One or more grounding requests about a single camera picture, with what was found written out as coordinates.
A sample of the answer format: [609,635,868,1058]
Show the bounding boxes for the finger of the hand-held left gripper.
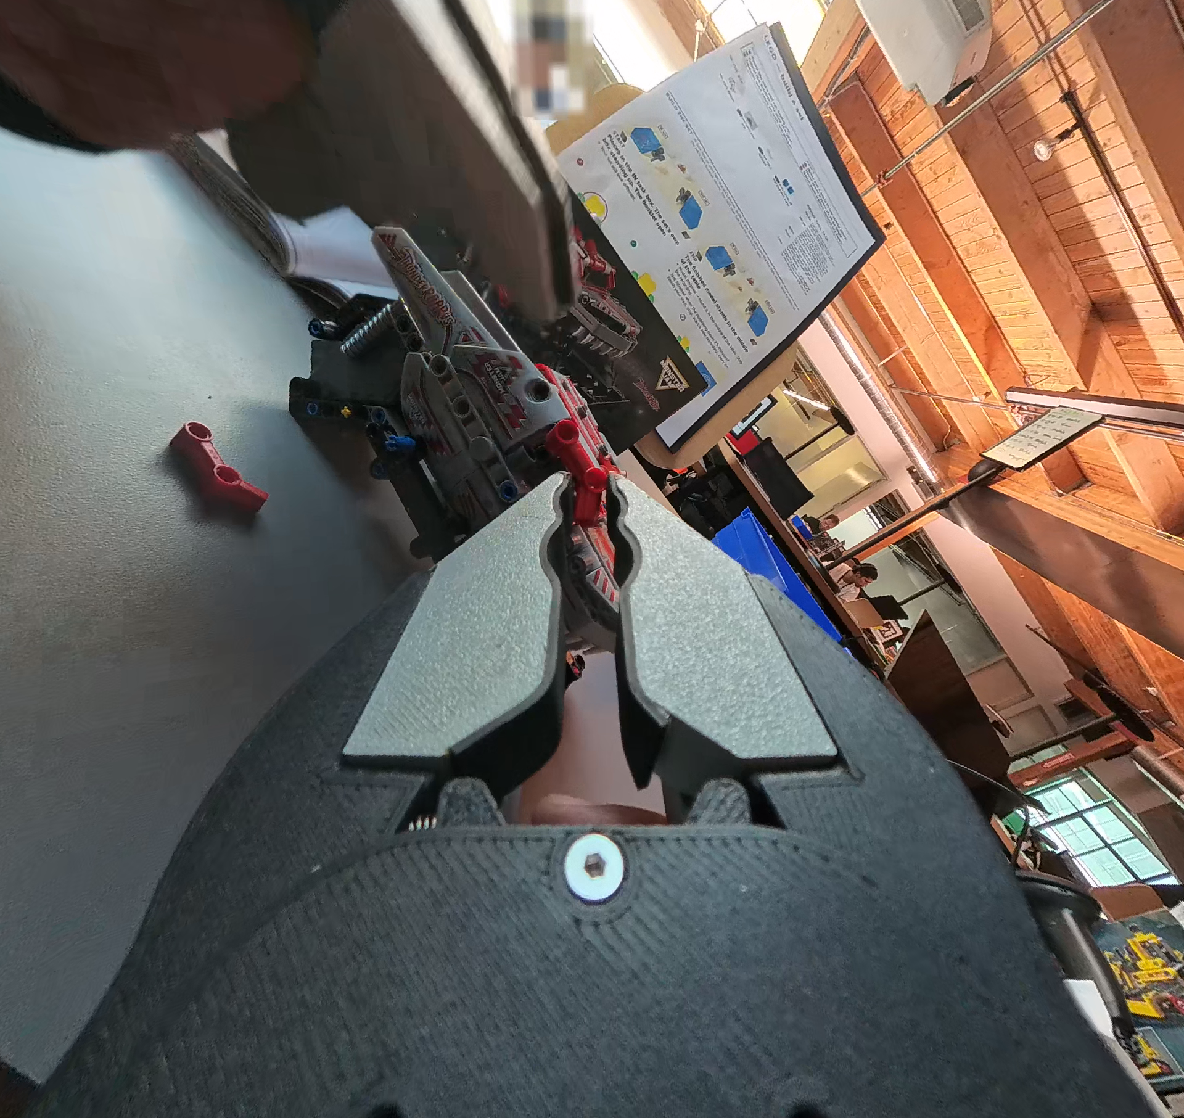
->
[225,0,581,326]

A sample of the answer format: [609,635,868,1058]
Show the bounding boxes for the blue plastic bin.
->
[710,506,845,645]

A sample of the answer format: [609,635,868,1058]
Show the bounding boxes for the white wall heater unit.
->
[853,0,997,109]

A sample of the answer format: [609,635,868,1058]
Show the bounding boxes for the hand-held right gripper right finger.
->
[605,476,840,793]

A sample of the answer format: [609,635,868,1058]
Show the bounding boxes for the open instruction booklet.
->
[169,131,399,306]

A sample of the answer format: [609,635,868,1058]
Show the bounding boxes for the instruction sheet on board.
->
[553,22,888,454]

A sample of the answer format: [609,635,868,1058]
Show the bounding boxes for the red lego axle connector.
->
[544,418,618,529]

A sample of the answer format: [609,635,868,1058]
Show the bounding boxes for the multi-pane window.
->
[1022,766,1177,890]

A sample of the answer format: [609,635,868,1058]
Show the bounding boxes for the person's left hand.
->
[0,0,371,149]

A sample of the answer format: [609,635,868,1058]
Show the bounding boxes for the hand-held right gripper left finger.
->
[343,470,572,801]

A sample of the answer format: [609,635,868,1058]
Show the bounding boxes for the yellow machine lego box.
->
[1094,913,1184,1093]

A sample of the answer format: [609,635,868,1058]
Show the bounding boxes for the red lego angled connector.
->
[169,421,270,516]

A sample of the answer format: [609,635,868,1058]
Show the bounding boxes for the grey red lego truck model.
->
[287,224,651,668]

